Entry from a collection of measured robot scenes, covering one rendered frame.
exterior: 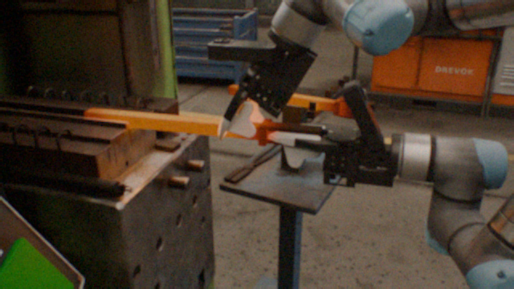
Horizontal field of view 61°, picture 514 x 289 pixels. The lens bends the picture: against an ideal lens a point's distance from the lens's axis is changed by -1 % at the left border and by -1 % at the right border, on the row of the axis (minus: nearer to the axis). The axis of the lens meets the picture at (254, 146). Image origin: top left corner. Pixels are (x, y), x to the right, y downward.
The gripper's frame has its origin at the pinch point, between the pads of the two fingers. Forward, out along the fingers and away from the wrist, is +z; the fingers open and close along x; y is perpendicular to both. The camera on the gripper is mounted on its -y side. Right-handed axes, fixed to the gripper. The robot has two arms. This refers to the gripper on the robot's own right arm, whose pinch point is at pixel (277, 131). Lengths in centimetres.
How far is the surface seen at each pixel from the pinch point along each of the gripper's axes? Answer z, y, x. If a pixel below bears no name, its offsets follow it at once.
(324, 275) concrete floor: -1, 101, 86
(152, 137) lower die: 27.7, 6.5, 5.9
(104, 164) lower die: 27.7, 4.9, -10.5
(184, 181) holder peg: 18.3, 12.4, 0.1
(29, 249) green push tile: 13.7, -3.0, -41.7
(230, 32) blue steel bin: 130, 43, 343
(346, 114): -8.6, 9.0, 36.8
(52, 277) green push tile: 11.9, 0.0, -41.6
